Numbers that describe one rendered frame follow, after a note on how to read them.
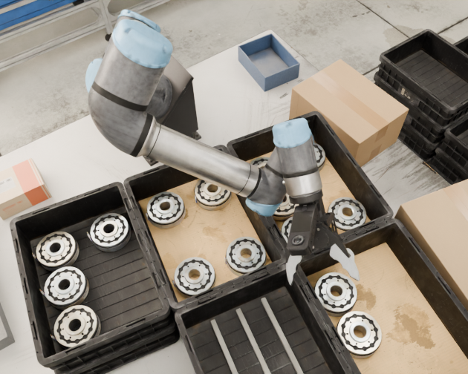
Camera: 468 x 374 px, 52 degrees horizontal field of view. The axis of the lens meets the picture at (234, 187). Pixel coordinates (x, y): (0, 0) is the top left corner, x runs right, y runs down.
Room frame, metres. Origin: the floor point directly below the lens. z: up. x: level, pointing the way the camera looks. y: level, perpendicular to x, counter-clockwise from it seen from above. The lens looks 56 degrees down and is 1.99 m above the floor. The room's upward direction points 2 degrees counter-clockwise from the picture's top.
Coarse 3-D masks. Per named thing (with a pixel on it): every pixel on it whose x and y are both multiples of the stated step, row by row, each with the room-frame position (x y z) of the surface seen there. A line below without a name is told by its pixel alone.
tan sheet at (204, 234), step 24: (192, 192) 0.77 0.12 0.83; (144, 216) 0.70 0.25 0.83; (192, 216) 0.69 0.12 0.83; (216, 216) 0.69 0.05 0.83; (240, 216) 0.68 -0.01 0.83; (168, 240) 0.62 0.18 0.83; (192, 240) 0.61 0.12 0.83; (216, 240) 0.61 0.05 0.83; (168, 264) 0.55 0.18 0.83; (216, 264) 0.54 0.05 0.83
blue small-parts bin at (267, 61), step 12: (264, 36) 1.51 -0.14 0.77; (240, 48) 1.45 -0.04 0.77; (252, 48) 1.49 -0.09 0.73; (264, 48) 1.51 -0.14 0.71; (276, 48) 1.49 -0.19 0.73; (240, 60) 1.45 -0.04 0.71; (252, 60) 1.45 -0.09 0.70; (264, 60) 1.45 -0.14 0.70; (276, 60) 1.45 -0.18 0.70; (288, 60) 1.41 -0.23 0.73; (252, 72) 1.37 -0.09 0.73; (264, 72) 1.39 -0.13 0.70; (276, 72) 1.38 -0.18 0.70; (288, 72) 1.33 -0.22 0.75; (264, 84) 1.29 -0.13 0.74; (276, 84) 1.31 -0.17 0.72
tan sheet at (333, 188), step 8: (272, 152) 0.90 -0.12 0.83; (248, 160) 0.87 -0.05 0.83; (328, 168) 0.83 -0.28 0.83; (320, 176) 0.81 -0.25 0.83; (328, 176) 0.81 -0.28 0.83; (336, 176) 0.80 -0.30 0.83; (328, 184) 0.78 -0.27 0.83; (336, 184) 0.78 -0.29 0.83; (344, 184) 0.78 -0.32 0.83; (328, 192) 0.75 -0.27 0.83; (336, 192) 0.75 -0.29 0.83; (344, 192) 0.75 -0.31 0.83; (328, 200) 0.72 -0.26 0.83; (280, 224) 0.65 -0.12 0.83
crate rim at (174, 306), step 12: (156, 168) 0.78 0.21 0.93; (132, 180) 0.75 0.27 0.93; (132, 192) 0.71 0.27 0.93; (132, 204) 0.67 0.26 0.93; (264, 216) 0.62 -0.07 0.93; (144, 228) 0.60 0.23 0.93; (264, 228) 0.59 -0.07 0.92; (276, 240) 0.55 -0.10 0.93; (156, 264) 0.50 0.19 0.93; (276, 264) 0.49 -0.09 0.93; (240, 276) 0.46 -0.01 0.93; (252, 276) 0.46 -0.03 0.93; (168, 288) 0.44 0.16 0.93; (216, 288) 0.43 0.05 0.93; (168, 300) 0.41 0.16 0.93; (192, 300) 0.41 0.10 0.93
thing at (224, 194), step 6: (198, 180) 0.79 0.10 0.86; (204, 180) 0.79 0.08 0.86; (198, 186) 0.77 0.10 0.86; (198, 192) 0.75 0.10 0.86; (222, 192) 0.74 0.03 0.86; (228, 192) 0.74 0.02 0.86; (198, 198) 0.73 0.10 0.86; (204, 198) 0.73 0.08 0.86; (210, 198) 0.72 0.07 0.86; (216, 198) 0.72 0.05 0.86; (222, 198) 0.73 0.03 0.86; (210, 204) 0.71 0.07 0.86; (216, 204) 0.71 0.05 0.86
